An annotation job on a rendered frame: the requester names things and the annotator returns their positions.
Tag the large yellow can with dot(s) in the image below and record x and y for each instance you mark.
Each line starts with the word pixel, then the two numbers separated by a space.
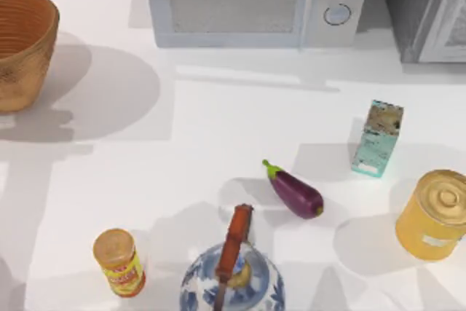
pixel 433 216

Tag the yellow and red jar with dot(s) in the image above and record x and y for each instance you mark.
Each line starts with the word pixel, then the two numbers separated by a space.
pixel 120 263

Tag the blue and white teapot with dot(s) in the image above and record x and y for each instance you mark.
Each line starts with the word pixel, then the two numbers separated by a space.
pixel 233 278

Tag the round microwave knob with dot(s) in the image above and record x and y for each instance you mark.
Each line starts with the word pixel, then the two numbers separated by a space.
pixel 337 14

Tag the woven wooden basket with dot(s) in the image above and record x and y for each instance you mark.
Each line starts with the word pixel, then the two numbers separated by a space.
pixel 22 41

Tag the purple eggplant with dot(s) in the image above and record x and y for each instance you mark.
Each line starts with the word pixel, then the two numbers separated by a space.
pixel 296 191

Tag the pale microwave oven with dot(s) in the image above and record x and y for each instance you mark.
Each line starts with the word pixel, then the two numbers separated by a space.
pixel 233 5

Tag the teal and brown carton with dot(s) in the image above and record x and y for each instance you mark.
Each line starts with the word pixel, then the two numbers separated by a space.
pixel 376 140

